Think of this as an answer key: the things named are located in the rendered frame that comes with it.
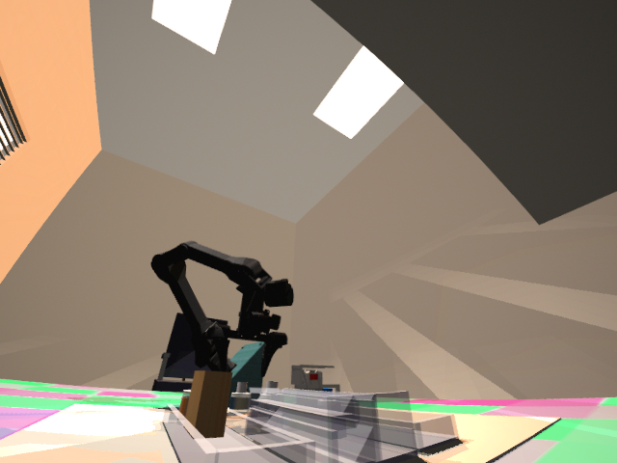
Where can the brown rectangular block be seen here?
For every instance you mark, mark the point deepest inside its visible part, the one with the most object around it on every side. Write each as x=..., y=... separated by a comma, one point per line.
x=208, y=402

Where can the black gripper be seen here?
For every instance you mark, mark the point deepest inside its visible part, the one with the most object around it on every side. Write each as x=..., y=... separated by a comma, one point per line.
x=219, y=335

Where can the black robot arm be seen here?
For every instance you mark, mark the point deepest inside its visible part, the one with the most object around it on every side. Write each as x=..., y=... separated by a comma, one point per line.
x=170, y=267

